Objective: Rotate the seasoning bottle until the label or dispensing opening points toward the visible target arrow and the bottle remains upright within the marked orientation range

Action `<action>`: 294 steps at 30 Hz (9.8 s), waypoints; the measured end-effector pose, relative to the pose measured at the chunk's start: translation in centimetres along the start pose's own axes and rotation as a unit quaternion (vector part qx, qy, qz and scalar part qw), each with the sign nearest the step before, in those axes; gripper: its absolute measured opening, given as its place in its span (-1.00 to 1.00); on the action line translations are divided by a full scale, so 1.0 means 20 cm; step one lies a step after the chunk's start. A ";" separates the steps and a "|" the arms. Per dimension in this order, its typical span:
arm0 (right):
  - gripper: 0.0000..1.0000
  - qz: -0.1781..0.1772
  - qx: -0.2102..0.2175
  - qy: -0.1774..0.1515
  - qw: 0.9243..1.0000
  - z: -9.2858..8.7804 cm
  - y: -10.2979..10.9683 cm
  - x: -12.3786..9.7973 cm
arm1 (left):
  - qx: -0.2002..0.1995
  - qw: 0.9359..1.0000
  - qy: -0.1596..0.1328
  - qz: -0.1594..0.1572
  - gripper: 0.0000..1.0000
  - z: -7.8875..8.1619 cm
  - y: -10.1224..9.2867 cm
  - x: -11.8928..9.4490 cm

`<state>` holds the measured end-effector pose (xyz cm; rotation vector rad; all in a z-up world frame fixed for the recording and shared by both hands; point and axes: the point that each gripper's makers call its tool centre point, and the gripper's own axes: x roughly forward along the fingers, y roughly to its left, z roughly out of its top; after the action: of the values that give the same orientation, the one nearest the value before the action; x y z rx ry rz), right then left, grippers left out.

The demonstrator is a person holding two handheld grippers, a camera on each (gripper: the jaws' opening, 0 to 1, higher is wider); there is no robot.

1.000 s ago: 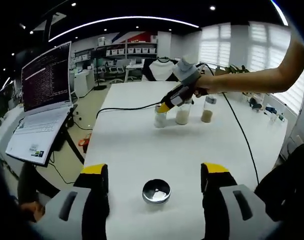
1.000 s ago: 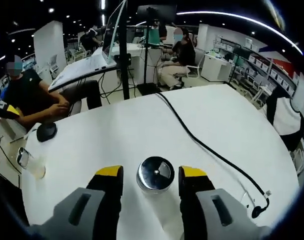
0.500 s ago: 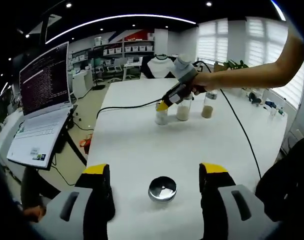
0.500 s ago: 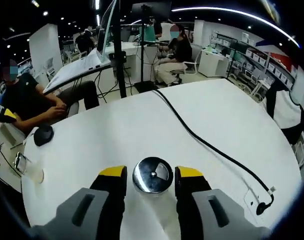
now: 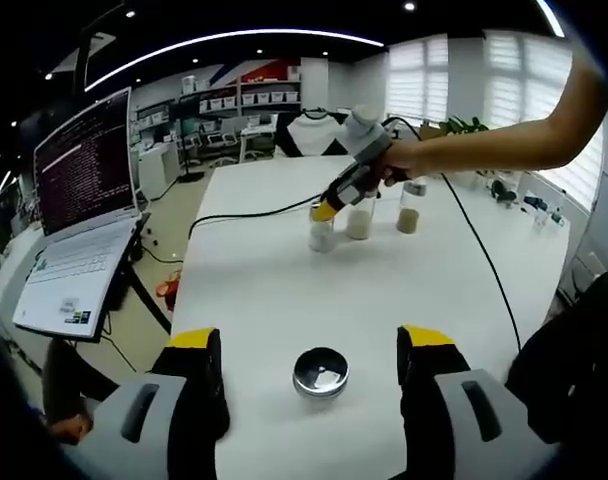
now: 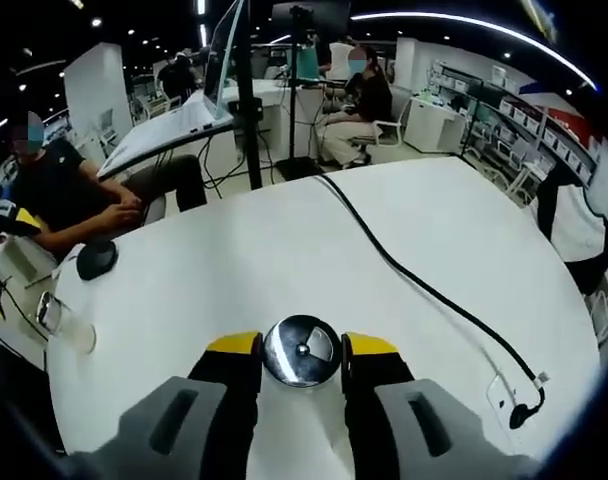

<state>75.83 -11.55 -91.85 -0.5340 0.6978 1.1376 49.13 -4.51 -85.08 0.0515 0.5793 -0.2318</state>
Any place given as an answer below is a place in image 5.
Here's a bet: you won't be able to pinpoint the brown cardboard box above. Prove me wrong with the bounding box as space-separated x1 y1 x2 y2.
417 123 453 142

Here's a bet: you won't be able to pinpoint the white window blinds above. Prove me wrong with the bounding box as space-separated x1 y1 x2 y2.
483 32 605 211
386 37 450 121

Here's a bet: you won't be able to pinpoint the clear glass cup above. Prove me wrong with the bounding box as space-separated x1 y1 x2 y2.
531 204 568 232

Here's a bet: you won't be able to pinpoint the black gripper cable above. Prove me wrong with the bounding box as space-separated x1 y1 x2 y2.
383 116 524 354

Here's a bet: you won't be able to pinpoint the grey figurine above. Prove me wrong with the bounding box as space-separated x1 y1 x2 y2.
489 178 519 205

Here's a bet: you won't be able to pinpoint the white office chair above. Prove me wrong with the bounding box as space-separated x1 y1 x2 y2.
203 118 241 167

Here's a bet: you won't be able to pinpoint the tall seasoning bottle white contents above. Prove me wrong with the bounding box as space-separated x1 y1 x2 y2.
345 197 375 241

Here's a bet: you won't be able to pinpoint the black and white chair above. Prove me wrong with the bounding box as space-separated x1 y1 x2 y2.
285 110 351 158

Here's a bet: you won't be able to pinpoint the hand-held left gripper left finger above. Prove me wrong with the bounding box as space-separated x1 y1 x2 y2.
66 327 231 480

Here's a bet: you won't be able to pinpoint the shelving with white bins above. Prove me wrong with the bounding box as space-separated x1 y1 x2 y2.
180 73 304 117

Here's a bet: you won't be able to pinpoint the black floor stand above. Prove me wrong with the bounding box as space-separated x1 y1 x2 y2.
176 94 206 182

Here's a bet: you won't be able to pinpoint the black cable with plug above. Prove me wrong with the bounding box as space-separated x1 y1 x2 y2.
189 197 325 237

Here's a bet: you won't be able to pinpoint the tall seasoning bottle brown contents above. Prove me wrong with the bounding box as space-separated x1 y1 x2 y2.
395 178 430 235

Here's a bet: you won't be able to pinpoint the ceiling light strip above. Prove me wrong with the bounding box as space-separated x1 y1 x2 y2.
83 28 385 94

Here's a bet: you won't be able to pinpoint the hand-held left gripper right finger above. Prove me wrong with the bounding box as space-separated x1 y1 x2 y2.
396 324 560 480

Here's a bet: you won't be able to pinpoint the white laptop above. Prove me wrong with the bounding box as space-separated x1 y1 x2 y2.
11 85 153 344

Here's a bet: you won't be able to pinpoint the white cabinet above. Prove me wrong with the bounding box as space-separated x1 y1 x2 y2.
137 143 179 200

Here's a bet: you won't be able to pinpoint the person's right hand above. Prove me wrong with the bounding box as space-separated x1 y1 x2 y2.
380 139 429 187

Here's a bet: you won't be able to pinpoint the folding laptop table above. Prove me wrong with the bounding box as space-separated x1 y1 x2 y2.
101 214 174 337

